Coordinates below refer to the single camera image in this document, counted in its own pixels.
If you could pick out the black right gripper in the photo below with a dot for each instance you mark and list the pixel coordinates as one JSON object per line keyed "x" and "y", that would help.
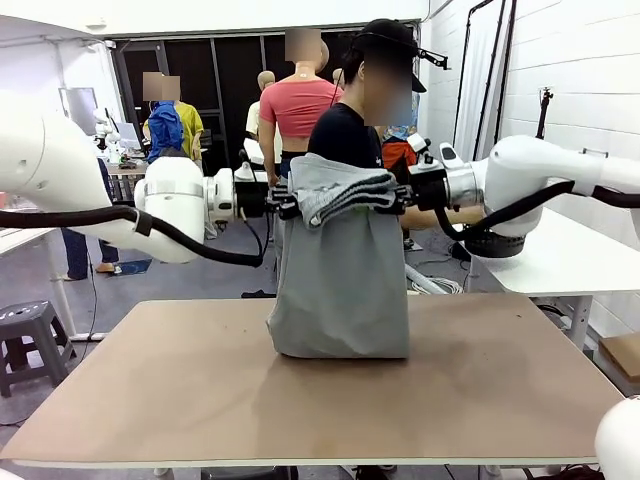
{"x": 430, "y": 191}

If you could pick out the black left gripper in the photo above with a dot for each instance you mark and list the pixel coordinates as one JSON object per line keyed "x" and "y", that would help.
{"x": 250, "y": 200}

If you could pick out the grey shorts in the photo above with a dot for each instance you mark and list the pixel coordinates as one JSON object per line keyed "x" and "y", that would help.
{"x": 340, "y": 290}

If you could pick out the person's right forearm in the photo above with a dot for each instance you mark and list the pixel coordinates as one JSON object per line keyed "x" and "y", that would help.
{"x": 425, "y": 220}

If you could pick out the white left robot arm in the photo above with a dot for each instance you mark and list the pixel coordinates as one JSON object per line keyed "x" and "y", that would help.
{"x": 170, "y": 210}

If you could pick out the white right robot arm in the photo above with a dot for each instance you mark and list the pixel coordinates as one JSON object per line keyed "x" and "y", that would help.
{"x": 520, "y": 180}

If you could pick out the mannequin blue floral shirt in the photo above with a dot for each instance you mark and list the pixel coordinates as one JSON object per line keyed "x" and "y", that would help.
{"x": 397, "y": 152}

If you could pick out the person in black t-shirt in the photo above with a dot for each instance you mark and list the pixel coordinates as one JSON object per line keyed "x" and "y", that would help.
{"x": 345, "y": 135}

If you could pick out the black cloth on floor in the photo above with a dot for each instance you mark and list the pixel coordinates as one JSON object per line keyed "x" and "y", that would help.
{"x": 257, "y": 295}

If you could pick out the mannequin in red top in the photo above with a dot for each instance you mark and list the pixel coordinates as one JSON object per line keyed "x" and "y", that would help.
{"x": 300, "y": 105}

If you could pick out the figure in yellow shirt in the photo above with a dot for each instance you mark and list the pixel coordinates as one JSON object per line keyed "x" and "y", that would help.
{"x": 194, "y": 125}

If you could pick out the white curtain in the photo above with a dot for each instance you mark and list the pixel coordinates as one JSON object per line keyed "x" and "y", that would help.
{"x": 480, "y": 100}

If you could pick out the black baseball cap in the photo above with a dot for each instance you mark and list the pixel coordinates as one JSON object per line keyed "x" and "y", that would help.
{"x": 387, "y": 32}

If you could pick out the white side table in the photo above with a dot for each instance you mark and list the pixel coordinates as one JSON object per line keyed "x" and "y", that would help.
{"x": 575, "y": 265}

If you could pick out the small white background robot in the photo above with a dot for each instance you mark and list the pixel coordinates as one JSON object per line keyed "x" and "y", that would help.
{"x": 102, "y": 130}

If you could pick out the figure in blue jeans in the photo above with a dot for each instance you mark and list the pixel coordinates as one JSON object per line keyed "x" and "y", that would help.
{"x": 75, "y": 250}

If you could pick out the grey framed whiteboard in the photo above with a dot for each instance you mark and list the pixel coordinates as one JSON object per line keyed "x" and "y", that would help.
{"x": 82, "y": 107}

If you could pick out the white background desk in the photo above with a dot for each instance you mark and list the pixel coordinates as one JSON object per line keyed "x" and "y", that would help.
{"x": 62, "y": 300}

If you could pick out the black white sneaker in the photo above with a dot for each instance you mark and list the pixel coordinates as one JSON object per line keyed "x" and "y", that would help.
{"x": 375, "y": 469}

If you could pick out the brown cardboard box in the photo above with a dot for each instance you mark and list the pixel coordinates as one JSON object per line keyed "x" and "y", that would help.
{"x": 622, "y": 357}

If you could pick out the grey plastic stool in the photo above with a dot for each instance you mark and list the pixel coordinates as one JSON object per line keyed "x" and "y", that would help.
{"x": 30, "y": 315}

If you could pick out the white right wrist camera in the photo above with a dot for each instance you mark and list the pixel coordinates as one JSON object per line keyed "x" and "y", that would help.
{"x": 417, "y": 145}

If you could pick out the black tripod by white wall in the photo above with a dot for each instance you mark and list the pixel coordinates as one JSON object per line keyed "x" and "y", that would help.
{"x": 542, "y": 120}

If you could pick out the black wall pipe frame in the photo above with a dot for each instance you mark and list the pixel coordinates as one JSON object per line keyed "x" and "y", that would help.
{"x": 507, "y": 50}

